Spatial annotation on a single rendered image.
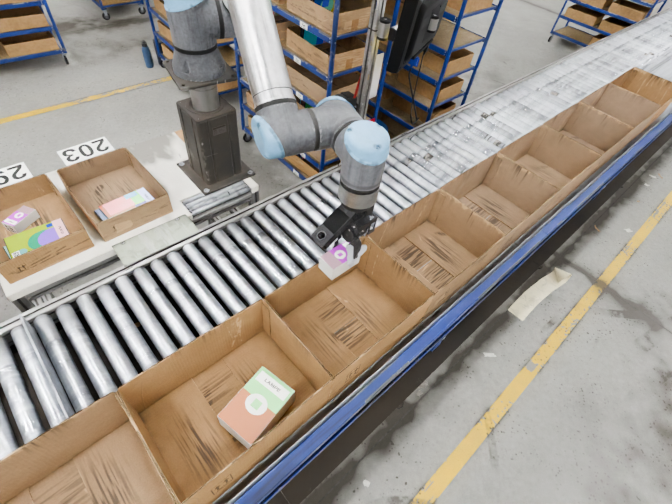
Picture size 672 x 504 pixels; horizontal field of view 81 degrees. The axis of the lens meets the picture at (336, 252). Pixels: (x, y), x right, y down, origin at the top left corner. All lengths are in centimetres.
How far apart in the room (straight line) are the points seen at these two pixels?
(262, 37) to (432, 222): 98
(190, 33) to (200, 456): 128
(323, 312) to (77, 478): 72
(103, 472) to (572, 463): 199
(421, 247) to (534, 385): 124
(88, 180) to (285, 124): 132
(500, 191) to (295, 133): 120
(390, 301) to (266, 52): 82
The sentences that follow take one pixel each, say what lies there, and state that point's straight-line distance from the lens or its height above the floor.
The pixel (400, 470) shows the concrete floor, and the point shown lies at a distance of 205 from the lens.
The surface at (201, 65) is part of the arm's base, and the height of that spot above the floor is 127.
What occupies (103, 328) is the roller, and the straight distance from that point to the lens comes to 149.
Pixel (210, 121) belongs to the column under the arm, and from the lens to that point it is 169.
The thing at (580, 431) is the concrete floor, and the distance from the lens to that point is 249.
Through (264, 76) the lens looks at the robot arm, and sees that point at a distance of 86.
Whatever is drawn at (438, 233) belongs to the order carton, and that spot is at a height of 89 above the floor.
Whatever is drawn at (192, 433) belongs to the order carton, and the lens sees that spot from 112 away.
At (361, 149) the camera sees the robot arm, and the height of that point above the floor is 151.
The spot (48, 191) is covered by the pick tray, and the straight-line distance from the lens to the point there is 201.
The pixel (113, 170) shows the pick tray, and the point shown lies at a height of 76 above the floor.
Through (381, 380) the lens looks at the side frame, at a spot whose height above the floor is 91.
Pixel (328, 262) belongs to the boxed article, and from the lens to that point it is 100.
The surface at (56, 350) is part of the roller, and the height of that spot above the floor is 75.
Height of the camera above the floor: 195
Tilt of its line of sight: 49 degrees down
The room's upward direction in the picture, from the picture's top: 9 degrees clockwise
